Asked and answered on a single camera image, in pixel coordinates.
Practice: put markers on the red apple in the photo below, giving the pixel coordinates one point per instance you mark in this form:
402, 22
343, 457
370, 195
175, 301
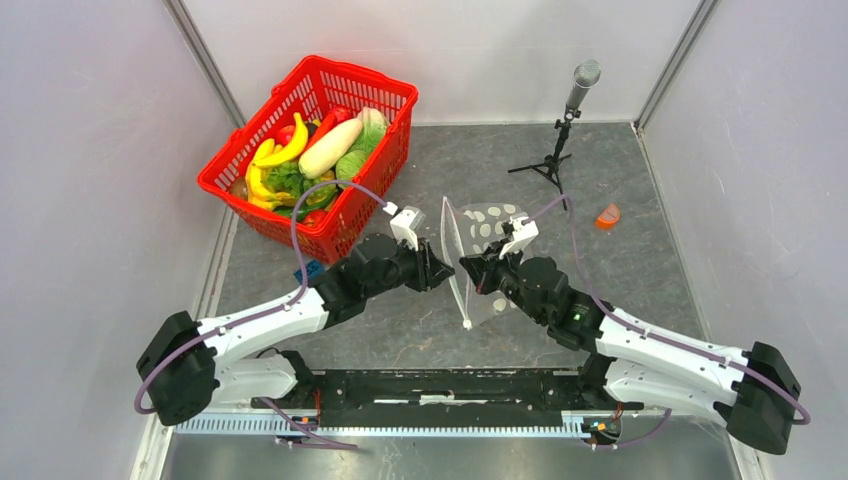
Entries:
284, 135

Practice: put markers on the napa cabbage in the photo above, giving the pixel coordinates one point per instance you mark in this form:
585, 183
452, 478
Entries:
374, 127

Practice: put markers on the green bell pepper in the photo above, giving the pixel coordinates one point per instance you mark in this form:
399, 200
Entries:
304, 212

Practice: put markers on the clear polka dot zip bag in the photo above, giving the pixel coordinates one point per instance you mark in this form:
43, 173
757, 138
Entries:
472, 237

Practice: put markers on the round green cabbage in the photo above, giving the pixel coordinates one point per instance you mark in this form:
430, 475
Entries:
350, 164

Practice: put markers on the red plastic shopping basket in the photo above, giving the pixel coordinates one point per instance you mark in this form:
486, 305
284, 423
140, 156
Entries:
312, 88

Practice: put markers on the white radish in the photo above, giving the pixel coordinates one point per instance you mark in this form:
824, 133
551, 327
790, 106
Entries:
325, 152

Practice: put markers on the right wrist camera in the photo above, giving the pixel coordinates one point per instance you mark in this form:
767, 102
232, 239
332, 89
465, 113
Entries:
519, 233

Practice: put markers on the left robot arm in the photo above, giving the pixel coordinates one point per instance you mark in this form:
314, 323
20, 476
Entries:
191, 363

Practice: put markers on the aluminium frame rail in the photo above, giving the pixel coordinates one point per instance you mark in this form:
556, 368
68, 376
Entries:
595, 430

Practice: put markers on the black microphone tripod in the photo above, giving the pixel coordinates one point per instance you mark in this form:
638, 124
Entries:
549, 168

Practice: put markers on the blue lego brick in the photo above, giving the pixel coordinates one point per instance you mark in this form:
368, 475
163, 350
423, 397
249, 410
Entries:
312, 269

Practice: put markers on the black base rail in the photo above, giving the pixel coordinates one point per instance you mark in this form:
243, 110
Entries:
522, 397

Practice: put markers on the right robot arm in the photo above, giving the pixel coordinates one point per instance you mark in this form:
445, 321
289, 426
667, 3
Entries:
753, 393

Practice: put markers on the green leafy lettuce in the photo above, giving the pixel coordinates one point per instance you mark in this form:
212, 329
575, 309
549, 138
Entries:
286, 178

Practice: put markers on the red tomato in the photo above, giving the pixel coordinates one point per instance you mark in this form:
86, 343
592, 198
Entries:
314, 218

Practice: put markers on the silver microphone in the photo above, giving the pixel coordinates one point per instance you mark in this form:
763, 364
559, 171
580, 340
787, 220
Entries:
586, 75

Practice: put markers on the orange small block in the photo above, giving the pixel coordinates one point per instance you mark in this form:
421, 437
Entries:
608, 218

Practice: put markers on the brown kiwi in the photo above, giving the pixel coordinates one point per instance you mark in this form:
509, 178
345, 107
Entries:
240, 189

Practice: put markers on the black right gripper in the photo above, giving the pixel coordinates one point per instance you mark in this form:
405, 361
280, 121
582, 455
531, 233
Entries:
483, 270

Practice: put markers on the green grapes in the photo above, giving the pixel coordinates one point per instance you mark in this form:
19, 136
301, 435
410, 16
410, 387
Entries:
323, 195

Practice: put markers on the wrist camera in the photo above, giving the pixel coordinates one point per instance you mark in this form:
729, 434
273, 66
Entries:
519, 233
403, 224

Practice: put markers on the red chili pepper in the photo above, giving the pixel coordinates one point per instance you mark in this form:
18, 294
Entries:
335, 116

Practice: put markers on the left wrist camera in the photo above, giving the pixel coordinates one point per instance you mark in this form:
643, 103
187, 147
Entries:
403, 224

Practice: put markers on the yellow banana bunch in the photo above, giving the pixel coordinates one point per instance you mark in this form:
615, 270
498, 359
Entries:
260, 195

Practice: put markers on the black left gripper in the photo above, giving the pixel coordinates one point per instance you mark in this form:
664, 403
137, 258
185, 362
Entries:
429, 270

